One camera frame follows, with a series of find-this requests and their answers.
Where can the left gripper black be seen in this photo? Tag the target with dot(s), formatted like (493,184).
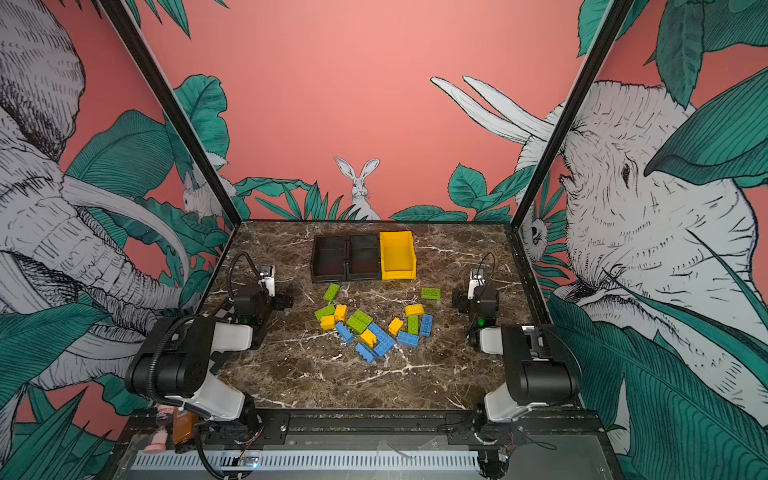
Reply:
(279,300)

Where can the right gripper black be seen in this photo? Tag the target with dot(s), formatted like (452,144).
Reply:
(460,300)

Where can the yellow lego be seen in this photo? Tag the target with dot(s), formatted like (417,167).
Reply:
(395,326)
(414,310)
(369,338)
(340,313)
(328,323)

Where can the blue lego bottom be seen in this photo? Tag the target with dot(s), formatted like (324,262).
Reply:
(365,352)

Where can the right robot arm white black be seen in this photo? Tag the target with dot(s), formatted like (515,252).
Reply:
(539,369)

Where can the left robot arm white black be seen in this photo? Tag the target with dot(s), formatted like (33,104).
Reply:
(173,365)

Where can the green lego left small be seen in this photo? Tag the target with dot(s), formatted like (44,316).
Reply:
(326,311)

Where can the yellow lego beside green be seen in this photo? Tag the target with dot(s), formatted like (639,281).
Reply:
(340,313)

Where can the left black bin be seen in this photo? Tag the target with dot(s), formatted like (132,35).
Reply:
(328,260)

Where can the black bin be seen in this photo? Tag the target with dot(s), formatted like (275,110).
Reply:
(328,260)
(363,262)

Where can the yellow bin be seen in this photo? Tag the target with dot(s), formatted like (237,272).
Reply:
(397,256)

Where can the large green lego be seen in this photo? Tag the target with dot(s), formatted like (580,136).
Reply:
(359,321)

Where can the large blue lego centre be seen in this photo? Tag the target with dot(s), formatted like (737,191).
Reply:
(384,341)

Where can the middle black bin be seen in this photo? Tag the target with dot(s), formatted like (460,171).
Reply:
(363,262)

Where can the orange brown box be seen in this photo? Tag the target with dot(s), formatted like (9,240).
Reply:
(183,426)

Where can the pink hourglass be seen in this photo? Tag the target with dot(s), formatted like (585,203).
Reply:
(159,439)

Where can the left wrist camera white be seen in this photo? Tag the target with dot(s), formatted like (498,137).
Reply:
(267,278)

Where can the white slotted cable duct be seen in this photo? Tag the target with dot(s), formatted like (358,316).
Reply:
(361,460)

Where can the black front rail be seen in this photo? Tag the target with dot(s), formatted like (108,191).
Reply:
(459,427)

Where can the right black frame post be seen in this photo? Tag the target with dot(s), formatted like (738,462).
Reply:
(612,22)

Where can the black frame post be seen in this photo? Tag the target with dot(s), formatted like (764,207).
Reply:
(612,22)
(129,33)

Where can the left black frame post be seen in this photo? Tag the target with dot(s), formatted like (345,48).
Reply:
(129,33)

